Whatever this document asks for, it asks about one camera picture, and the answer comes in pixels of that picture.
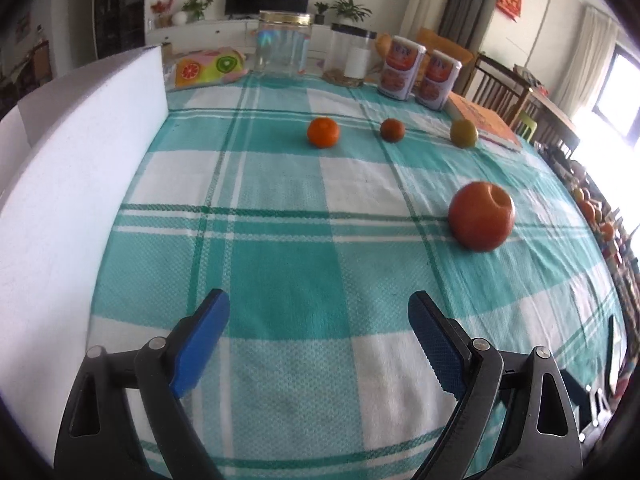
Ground clear jar with black lid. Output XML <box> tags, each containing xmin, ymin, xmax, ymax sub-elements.
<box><xmin>325</xmin><ymin>23</ymin><xmax>378</xmax><ymax>86</ymax></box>

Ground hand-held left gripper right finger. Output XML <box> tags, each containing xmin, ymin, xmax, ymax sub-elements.
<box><xmin>407</xmin><ymin>290</ymin><xmax>584</xmax><ymax>480</ymax></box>

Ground pink tin can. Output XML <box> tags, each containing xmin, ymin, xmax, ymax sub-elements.
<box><xmin>414</xmin><ymin>50</ymin><xmax>462</xmax><ymax>112</ymax></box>
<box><xmin>377</xmin><ymin>35</ymin><xmax>427</xmax><ymax>99</ymax></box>

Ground green pear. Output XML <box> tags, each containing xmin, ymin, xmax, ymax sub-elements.
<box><xmin>450</xmin><ymin>119</ymin><xmax>479</xmax><ymax>149</ymax></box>

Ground white curtain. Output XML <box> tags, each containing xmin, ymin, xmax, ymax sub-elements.
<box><xmin>555</xmin><ymin>6</ymin><xmax>618</xmax><ymax>111</ymax></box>

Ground glass jar with gold lid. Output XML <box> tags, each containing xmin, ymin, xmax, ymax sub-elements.
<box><xmin>253</xmin><ymin>10</ymin><xmax>314</xmax><ymax>78</ymax></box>

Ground orange book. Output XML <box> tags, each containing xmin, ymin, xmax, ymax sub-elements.
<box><xmin>446</xmin><ymin>92</ymin><xmax>523</xmax><ymax>152</ymax></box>

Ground small green chair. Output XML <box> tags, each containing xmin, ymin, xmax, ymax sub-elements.
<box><xmin>517</xmin><ymin>112</ymin><xmax>539</xmax><ymax>141</ymax></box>

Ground grey curtain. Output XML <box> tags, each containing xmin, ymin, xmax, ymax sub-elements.
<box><xmin>440</xmin><ymin>0</ymin><xmax>508</xmax><ymax>53</ymax></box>

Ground fruit print packet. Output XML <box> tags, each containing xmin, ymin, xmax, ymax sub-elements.
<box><xmin>172</xmin><ymin>46</ymin><xmax>247</xmax><ymax>91</ymax></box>

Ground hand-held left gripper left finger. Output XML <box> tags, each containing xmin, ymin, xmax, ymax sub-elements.
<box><xmin>54</xmin><ymin>289</ymin><xmax>231</xmax><ymax>480</ymax></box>

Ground small dark orange tangerine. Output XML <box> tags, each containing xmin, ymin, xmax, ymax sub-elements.
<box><xmin>380</xmin><ymin>118</ymin><xmax>406</xmax><ymax>143</ymax></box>

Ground large green potted plant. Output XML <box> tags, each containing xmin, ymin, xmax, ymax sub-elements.
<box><xmin>331</xmin><ymin>0</ymin><xmax>373</xmax><ymax>26</ymax></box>

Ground orange lounge chair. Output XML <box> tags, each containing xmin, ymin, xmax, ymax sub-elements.
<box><xmin>375</xmin><ymin>27</ymin><xmax>473</xmax><ymax>68</ymax></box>

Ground black wall shelf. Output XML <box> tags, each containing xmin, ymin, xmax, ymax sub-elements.
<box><xmin>92</xmin><ymin>0</ymin><xmax>148</xmax><ymax>56</ymax></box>

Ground leafy potted plant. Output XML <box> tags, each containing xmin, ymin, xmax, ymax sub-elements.
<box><xmin>181</xmin><ymin>0</ymin><xmax>214</xmax><ymax>22</ymax></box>

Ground teal plaid tablecloth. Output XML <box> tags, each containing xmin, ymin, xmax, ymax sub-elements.
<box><xmin>90</xmin><ymin>67</ymin><xmax>628</xmax><ymax>476</ymax></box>

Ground red flowers in vase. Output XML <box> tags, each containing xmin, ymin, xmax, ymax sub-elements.
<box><xmin>150</xmin><ymin>0</ymin><xmax>176</xmax><ymax>28</ymax></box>

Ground red apple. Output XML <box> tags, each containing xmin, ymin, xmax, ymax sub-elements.
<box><xmin>447</xmin><ymin>181</ymin><xmax>516</xmax><ymax>253</ymax></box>

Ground white television cabinet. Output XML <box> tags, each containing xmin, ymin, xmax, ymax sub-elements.
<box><xmin>145</xmin><ymin>14</ymin><xmax>341</xmax><ymax>56</ymax></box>

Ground dark wooden chair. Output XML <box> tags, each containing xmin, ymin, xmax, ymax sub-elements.
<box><xmin>462</xmin><ymin>54</ymin><xmax>533</xmax><ymax>126</ymax></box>
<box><xmin>525</xmin><ymin>105</ymin><xmax>581</xmax><ymax>158</ymax></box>

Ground window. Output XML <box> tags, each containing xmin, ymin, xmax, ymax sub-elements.
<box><xmin>570</xmin><ymin>45</ymin><xmax>640</xmax><ymax>161</ymax></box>

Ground white foam board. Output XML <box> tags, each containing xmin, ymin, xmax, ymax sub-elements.
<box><xmin>0</xmin><ymin>44</ymin><xmax>170</xmax><ymax>466</ymax></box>

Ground fruit basket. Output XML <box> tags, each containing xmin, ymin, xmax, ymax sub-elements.
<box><xmin>570</xmin><ymin>185</ymin><xmax>617</xmax><ymax>241</ymax></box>

